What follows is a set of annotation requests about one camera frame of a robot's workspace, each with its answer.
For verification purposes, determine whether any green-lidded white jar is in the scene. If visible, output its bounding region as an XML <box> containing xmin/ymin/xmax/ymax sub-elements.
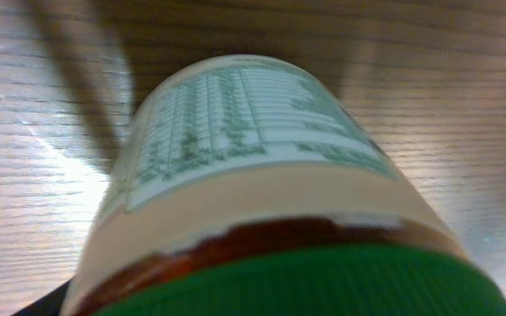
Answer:
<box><xmin>61</xmin><ymin>55</ymin><xmax>506</xmax><ymax>315</ymax></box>

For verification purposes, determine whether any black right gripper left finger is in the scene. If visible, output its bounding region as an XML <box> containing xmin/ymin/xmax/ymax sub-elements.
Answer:
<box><xmin>12</xmin><ymin>281</ymin><xmax>70</xmax><ymax>316</ymax></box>

